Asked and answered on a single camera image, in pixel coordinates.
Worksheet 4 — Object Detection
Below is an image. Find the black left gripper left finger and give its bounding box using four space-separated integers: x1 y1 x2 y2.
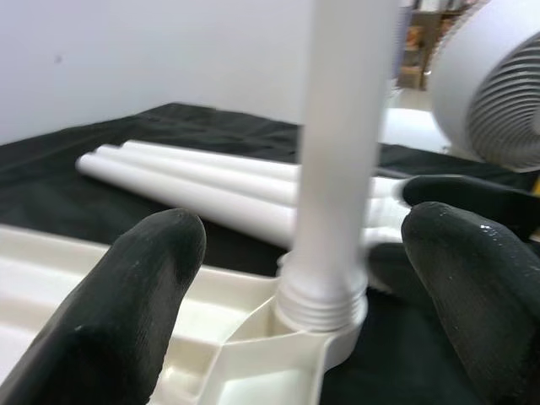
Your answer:
0 208 208 405

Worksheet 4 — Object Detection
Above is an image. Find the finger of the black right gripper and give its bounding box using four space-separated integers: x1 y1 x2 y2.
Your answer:
398 174 540 244

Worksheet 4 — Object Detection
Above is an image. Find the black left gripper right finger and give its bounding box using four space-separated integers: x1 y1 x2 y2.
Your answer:
400 201 540 405

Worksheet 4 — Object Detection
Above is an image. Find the white round floor fan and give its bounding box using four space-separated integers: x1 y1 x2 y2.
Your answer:
429 0 540 172

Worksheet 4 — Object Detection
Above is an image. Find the black cloth table cover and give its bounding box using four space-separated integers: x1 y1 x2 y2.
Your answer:
0 102 540 405

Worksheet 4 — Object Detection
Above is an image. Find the white plastic table top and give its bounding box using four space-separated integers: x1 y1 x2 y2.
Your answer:
0 225 368 405

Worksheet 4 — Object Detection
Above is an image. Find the brown storage shelf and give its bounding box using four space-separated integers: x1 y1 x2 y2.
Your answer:
398 0 455 89

